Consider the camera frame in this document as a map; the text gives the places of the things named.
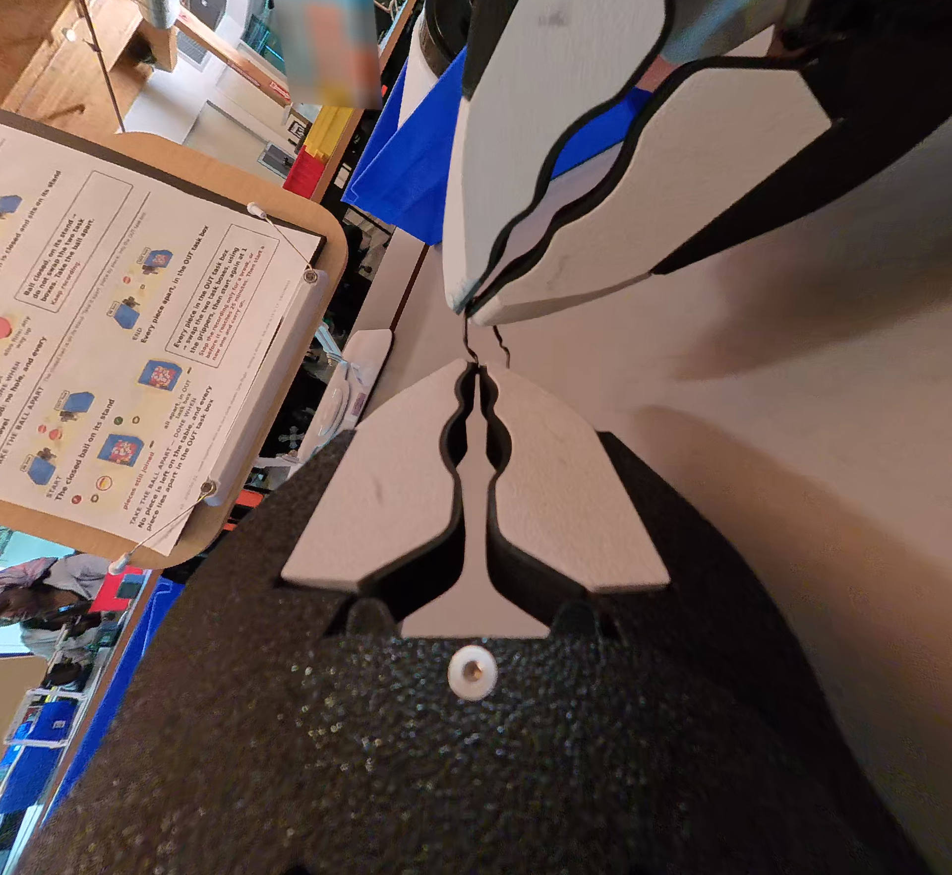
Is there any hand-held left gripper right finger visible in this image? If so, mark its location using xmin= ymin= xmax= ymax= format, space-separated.
xmin=482 ymin=365 xmax=672 ymax=625

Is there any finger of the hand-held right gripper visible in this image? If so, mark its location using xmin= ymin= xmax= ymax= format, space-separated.
xmin=469 ymin=57 xmax=834 ymax=329
xmin=442 ymin=0 xmax=675 ymax=312

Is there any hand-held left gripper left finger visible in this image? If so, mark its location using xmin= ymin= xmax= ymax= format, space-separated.
xmin=280 ymin=359 xmax=478 ymax=621

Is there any thin black cord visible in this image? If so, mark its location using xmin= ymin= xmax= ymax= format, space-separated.
xmin=463 ymin=310 xmax=514 ymax=374

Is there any blue plastic bin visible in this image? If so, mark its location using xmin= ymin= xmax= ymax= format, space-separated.
xmin=342 ymin=60 xmax=655 ymax=245
xmin=45 ymin=576 xmax=185 ymax=809

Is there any white bottle black cap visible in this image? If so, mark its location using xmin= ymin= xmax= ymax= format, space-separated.
xmin=398 ymin=0 xmax=478 ymax=128

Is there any yellow plastic bin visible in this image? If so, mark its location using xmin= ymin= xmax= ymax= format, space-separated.
xmin=308 ymin=105 xmax=357 ymax=156

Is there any red plastic bin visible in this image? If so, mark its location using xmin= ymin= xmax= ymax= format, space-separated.
xmin=89 ymin=568 xmax=146 ymax=616
xmin=283 ymin=152 xmax=322 ymax=197

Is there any instruction board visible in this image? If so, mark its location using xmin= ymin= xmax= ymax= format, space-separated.
xmin=0 ymin=109 xmax=349 ymax=569

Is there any small blue bin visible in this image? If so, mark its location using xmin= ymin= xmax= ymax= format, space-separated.
xmin=0 ymin=696 xmax=79 ymax=813

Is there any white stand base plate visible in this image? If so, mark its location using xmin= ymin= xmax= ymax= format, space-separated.
xmin=296 ymin=328 xmax=394 ymax=461

